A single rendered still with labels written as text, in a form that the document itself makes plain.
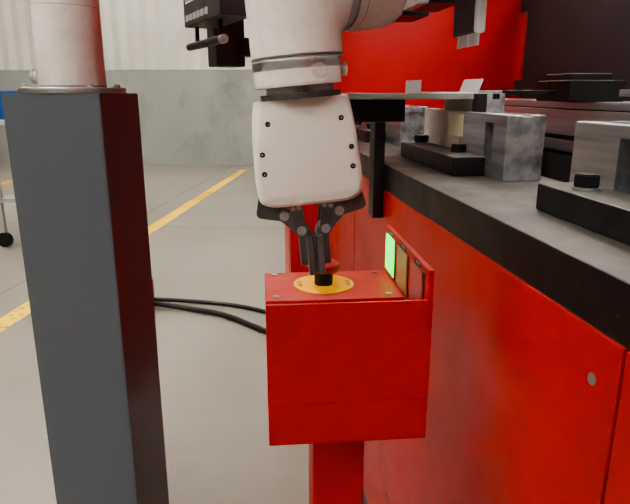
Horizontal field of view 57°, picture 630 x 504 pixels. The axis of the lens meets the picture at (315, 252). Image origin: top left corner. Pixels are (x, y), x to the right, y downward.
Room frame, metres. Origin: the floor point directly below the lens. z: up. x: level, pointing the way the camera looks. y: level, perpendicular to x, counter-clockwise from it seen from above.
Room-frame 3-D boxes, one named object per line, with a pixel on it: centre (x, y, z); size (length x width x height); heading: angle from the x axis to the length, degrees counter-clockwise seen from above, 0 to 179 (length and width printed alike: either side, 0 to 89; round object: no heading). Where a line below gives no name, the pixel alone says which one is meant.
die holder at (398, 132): (1.66, -0.20, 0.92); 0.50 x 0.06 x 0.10; 7
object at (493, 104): (1.07, -0.28, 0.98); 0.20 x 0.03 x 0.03; 7
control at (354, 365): (0.62, -0.02, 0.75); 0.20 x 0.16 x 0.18; 5
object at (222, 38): (2.27, 0.40, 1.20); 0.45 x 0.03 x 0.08; 26
